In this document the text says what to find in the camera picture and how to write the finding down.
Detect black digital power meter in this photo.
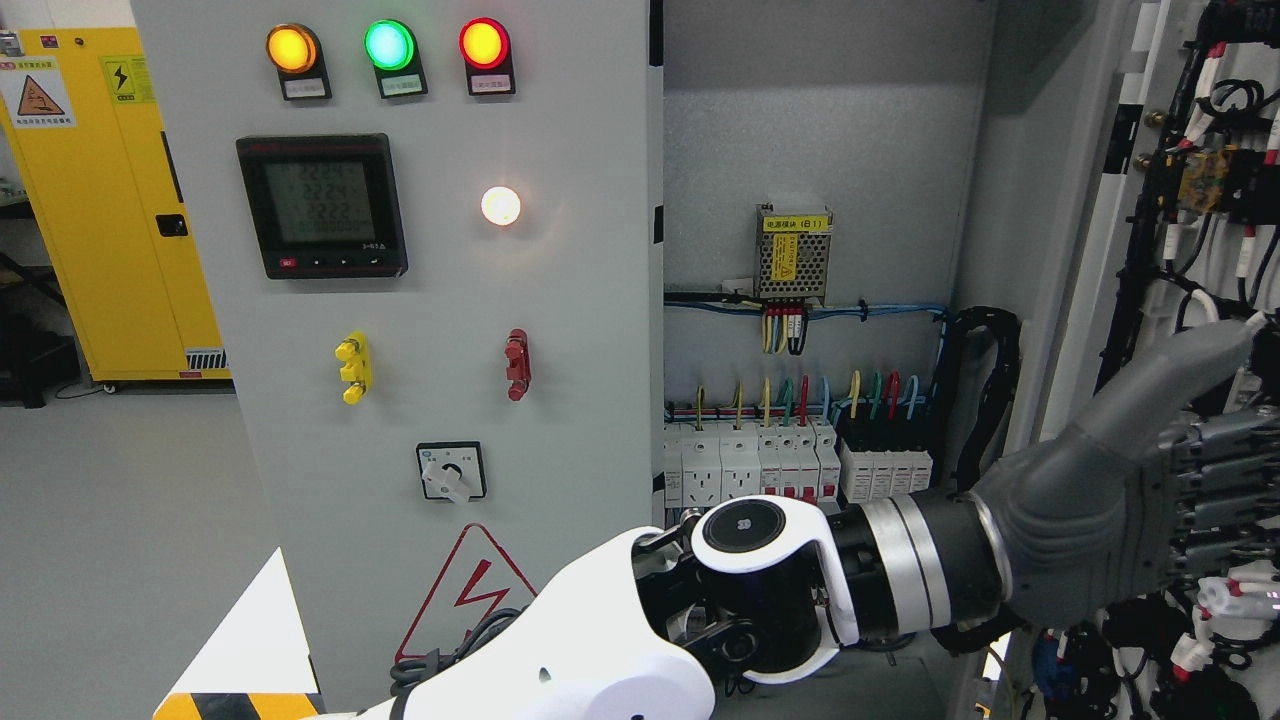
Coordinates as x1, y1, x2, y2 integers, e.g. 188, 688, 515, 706
236, 133, 410, 281

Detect red terminal posts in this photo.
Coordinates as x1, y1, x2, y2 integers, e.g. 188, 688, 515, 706
504, 328, 532, 402

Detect yellow safety cabinet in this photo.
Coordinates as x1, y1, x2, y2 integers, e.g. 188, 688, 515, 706
3, 27, 230, 386

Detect red electric hazard sticker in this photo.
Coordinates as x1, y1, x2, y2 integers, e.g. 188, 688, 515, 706
394, 523, 538, 662

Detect black right cable conduit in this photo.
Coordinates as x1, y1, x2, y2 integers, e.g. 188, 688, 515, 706
931, 305, 1027, 659

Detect yellow indicator light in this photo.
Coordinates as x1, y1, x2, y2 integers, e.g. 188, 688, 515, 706
265, 23, 332, 102

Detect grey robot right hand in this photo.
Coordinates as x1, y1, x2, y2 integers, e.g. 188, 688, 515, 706
973, 314, 1277, 626

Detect green indicator light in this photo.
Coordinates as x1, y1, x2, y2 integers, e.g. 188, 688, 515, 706
364, 18, 428, 99

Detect black surge protector block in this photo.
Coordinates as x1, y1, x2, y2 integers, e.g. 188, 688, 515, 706
836, 413, 934, 503

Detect red indicator light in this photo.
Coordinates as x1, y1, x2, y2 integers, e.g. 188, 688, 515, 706
458, 17, 516, 96

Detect black white selector switch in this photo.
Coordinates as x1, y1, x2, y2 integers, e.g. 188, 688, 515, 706
415, 441, 489, 503

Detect upper row circuit breakers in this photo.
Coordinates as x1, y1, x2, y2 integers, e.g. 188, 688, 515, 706
660, 418, 841, 514

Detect grey cabinet door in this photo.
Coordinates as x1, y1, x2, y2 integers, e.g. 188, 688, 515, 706
945, 0, 1280, 720
132, 1, 662, 712

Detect white indicator light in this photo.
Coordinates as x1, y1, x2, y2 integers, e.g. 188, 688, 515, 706
480, 184, 524, 227

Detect yellow terminal posts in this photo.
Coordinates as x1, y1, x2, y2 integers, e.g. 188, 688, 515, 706
333, 331, 375, 406

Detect metal mesh power supply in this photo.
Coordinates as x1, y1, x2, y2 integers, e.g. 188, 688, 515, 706
753, 202, 835, 304

